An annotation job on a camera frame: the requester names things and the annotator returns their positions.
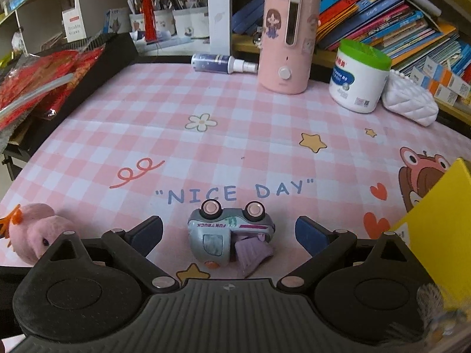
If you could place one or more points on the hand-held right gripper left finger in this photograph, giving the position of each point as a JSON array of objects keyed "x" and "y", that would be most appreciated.
[{"x": 147, "y": 230}]

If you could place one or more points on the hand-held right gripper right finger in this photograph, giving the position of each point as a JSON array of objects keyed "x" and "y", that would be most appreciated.
[{"x": 311, "y": 231}]

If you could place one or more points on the grey toy truck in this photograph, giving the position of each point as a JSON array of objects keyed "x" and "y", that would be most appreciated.
[{"x": 213, "y": 235}]

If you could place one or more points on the yellow storage box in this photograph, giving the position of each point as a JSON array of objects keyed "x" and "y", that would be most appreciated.
[{"x": 441, "y": 209}]

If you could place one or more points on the pink checkered tablecloth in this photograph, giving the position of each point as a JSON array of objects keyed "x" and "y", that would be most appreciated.
[{"x": 235, "y": 147}]

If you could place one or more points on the pink chick plush toy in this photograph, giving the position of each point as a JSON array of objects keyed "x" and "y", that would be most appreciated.
[{"x": 33, "y": 228}]

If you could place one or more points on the black keyboard stand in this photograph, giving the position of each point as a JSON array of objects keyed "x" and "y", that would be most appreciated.
[{"x": 9, "y": 165}]

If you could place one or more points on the white jar green lid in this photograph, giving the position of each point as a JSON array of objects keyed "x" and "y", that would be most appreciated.
[{"x": 353, "y": 84}]

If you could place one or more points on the white quilted pouch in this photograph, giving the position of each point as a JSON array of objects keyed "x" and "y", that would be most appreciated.
[{"x": 408, "y": 99}]

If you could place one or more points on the translucent plastic tube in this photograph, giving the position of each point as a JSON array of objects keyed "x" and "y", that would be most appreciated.
[{"x": 36, "y": 90}]

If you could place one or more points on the blue spray bottle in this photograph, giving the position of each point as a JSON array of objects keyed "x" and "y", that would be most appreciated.
[{"x": 209, "y": 62}]

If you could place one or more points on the pink humidifier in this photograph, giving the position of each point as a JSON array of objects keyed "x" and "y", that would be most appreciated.
[{"x": 279, "y": 51}]

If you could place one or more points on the red foil decoration packets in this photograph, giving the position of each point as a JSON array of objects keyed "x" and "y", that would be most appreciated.
[{"x": 36, "y": 70}]

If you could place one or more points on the stack of blue orange boxes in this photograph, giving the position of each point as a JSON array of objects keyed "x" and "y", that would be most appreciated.
[{"x": 441, "y": 81}]

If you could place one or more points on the white pen holder cup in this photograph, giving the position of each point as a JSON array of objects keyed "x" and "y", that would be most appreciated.
[
  {"x": 182, "y": 22},
  {"x": 199, "y": 22},
  {"x": 140, "y": 22},
  {"x": 163, "y": 22}
]

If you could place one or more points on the blue picture card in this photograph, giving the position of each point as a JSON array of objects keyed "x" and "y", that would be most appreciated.
[{"x": 116, "y": 20}]

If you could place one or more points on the red tassel ornament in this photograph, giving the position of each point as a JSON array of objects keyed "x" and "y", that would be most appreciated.
[{"x": 149, "y": 14}]

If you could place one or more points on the white box red label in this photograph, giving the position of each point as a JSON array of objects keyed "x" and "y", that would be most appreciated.
[{"x": 73, "y": 25}]

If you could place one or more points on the white plastic bag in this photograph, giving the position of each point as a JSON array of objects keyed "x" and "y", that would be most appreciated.
[{"x": 19, "y": 41}]

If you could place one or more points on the row of colourful books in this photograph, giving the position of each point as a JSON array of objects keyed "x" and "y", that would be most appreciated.
[{"x": 368, "y": 7}]

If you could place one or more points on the white shelf unit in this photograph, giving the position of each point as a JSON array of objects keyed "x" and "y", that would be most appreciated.
[{"x": 44, "y": 7}]

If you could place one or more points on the white desk shelf post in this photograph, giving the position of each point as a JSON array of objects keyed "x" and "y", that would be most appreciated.
[{"x": 219, "y": 11}]

